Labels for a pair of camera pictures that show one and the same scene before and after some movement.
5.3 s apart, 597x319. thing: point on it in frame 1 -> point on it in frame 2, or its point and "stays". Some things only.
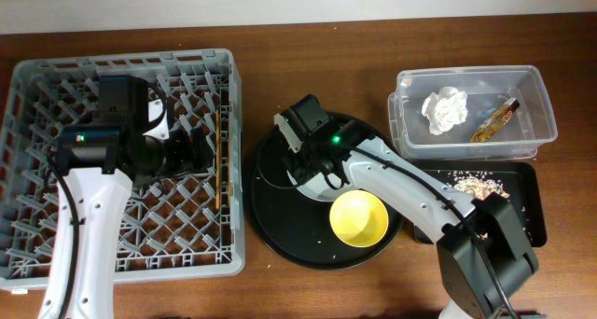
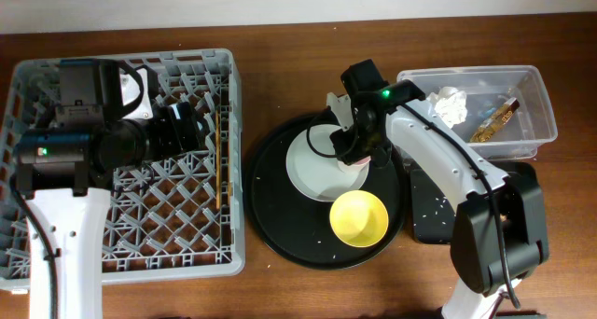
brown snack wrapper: (495, 121) stays
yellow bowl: (358, 218) stays
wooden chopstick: (217, 136) stays
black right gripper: (303, 160) -> (353, 147)
